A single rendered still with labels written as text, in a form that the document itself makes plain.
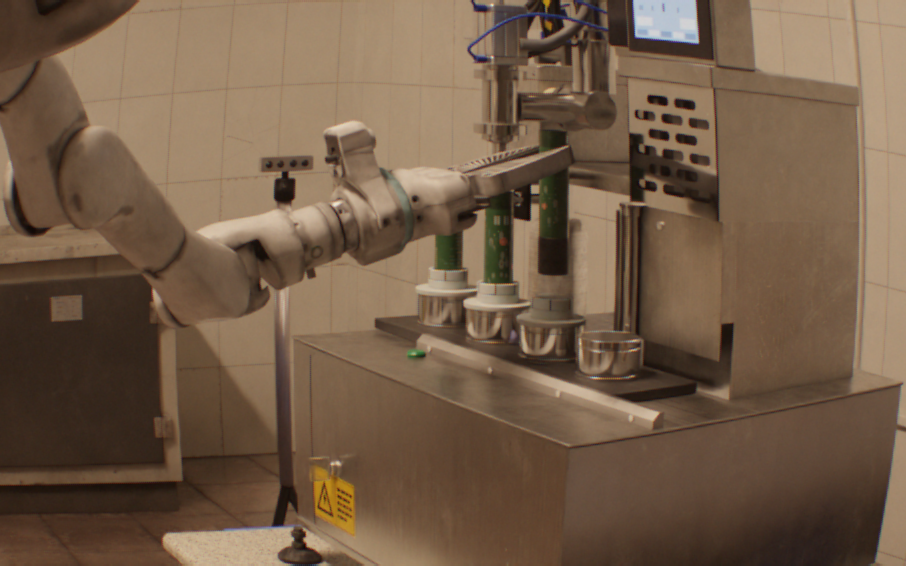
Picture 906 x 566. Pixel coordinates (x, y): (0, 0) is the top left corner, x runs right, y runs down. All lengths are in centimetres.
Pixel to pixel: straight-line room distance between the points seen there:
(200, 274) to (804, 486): 65
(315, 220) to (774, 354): 48
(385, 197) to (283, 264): 12
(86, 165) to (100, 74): 400
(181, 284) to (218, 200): 399
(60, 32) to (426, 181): 100
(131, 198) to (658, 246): 58
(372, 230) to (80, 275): 305
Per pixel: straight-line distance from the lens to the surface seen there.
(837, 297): 177
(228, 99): 549
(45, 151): 132
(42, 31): 72
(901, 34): 337
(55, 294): 463
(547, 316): 179
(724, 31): 163
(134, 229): 145
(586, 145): 202
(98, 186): 134
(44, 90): 130
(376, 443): 182
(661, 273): 173
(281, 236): 163
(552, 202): 178
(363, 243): 166
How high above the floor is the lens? 137
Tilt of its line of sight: 9 degrees down
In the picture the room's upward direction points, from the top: 1 degrees clockwise
